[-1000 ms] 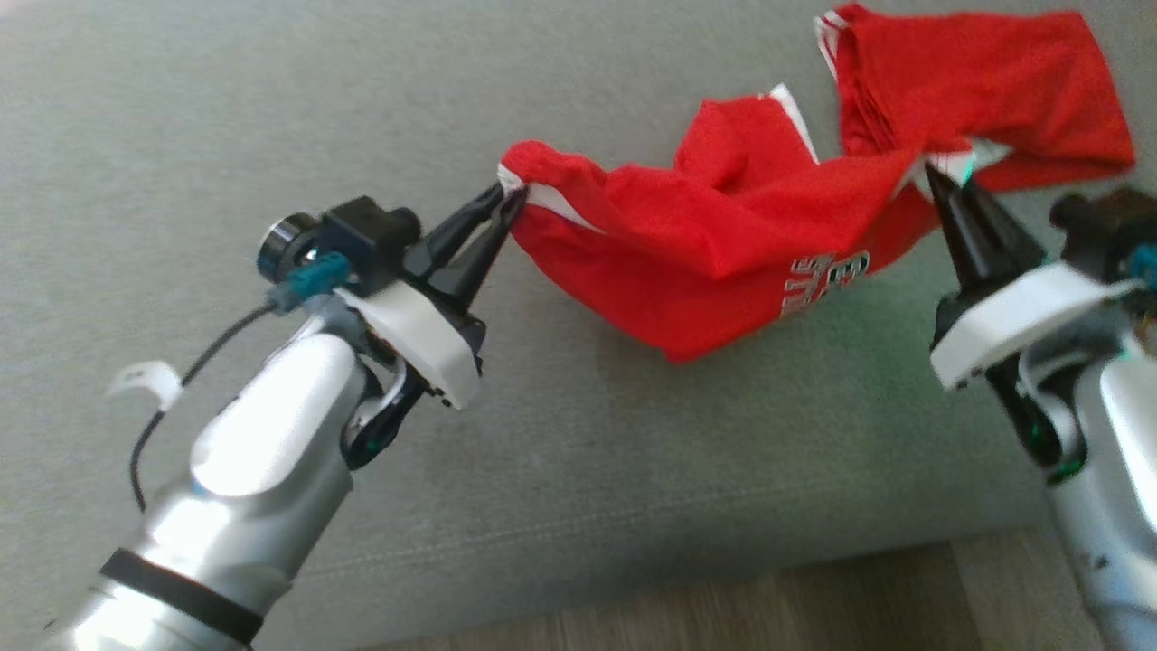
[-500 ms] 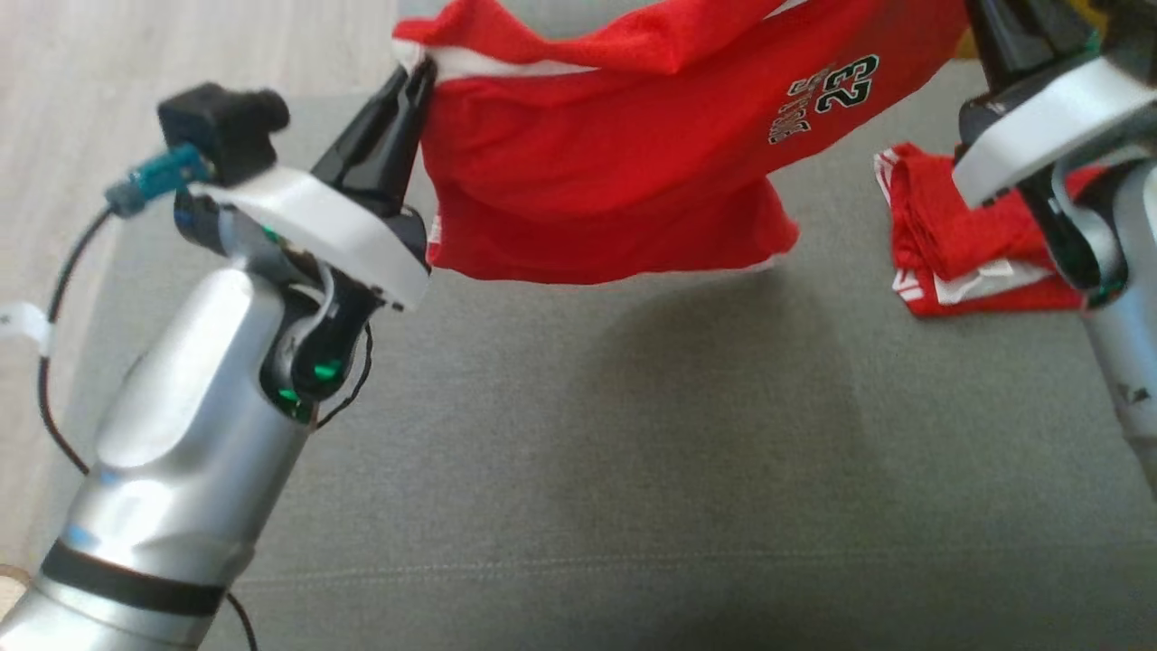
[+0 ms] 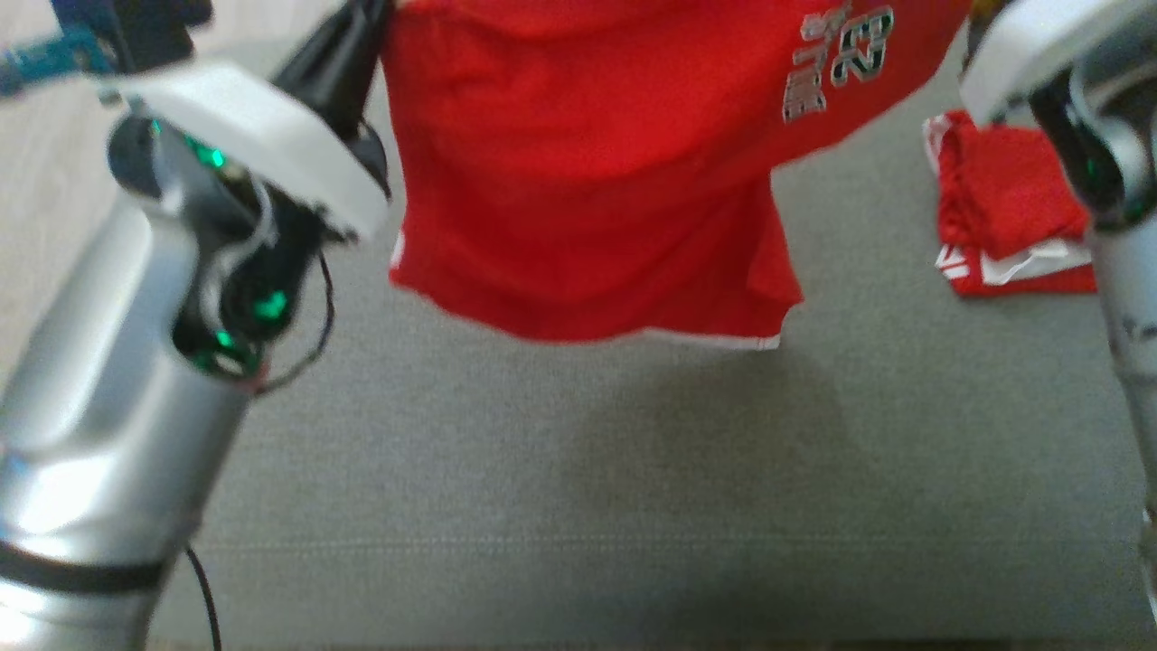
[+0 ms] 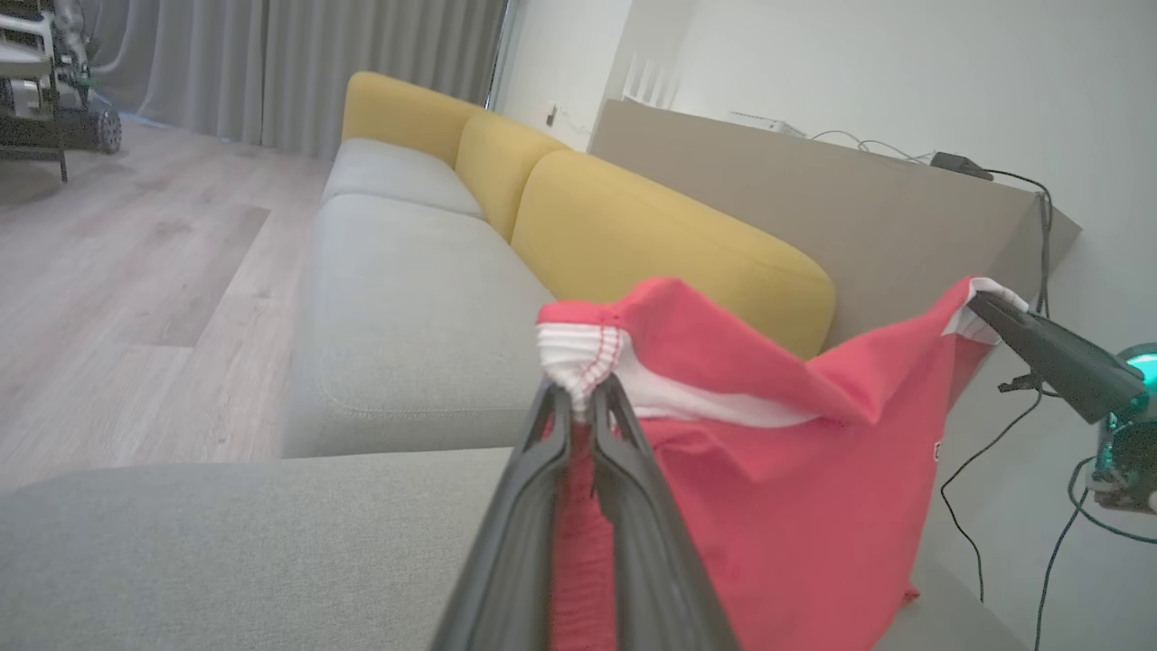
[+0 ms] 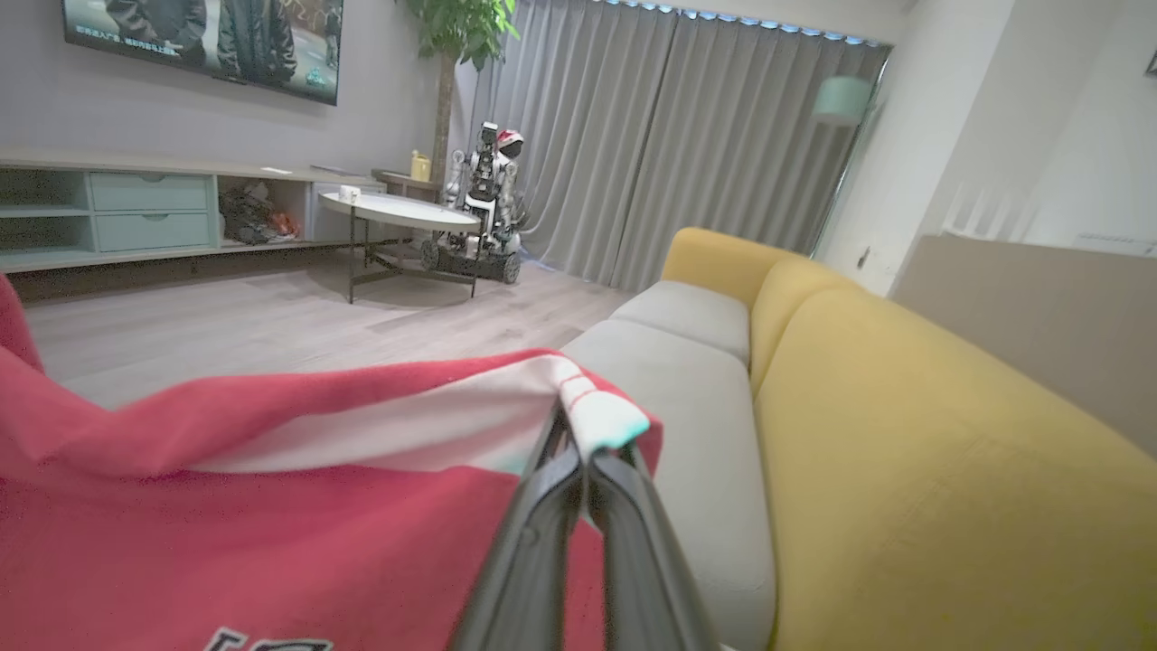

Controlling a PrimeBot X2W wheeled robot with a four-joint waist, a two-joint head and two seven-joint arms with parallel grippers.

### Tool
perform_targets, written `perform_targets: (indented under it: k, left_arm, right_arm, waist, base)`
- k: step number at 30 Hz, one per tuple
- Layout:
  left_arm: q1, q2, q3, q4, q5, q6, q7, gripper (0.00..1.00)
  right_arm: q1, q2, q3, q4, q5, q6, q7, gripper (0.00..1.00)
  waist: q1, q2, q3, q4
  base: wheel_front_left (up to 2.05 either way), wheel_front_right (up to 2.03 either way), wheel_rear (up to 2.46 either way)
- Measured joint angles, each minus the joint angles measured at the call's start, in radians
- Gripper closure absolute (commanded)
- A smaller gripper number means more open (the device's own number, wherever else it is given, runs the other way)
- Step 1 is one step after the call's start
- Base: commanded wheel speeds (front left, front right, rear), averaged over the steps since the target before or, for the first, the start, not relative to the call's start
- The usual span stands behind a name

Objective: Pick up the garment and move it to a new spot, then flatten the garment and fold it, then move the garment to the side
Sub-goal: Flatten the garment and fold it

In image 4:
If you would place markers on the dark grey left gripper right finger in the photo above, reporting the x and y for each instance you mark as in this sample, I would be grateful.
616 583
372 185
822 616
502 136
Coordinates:
651 561

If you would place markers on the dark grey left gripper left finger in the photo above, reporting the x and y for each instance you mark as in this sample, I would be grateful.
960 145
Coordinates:
515 561

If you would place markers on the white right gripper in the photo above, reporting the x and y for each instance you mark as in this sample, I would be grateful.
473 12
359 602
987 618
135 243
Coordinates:
1134 434

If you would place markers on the red white-trimmed printed shirt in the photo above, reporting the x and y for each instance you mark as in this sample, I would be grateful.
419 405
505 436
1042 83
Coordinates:
768 506

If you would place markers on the black power adapter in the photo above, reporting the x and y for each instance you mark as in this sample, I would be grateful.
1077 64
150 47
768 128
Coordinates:
958 165

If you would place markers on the beige cabinet behind sofa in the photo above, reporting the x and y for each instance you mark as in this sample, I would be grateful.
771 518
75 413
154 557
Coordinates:
859 217

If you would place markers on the grey sofa seat cushion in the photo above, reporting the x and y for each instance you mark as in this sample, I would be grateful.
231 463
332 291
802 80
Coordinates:
407 325
389 172

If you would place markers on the grey fabric sofa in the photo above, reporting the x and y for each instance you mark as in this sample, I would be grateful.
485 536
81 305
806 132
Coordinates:
226 561

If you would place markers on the yellow sofa back cushion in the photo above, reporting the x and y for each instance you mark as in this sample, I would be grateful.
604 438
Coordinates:
398 113
506 163
633 226

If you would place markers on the small white box device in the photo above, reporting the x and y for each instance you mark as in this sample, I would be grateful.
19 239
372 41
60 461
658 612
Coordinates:
768 125

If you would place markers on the grey pleated curtain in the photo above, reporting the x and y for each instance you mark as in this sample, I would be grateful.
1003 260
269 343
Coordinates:
271 63

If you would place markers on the white slatted wall vent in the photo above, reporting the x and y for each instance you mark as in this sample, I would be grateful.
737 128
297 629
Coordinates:
651 86

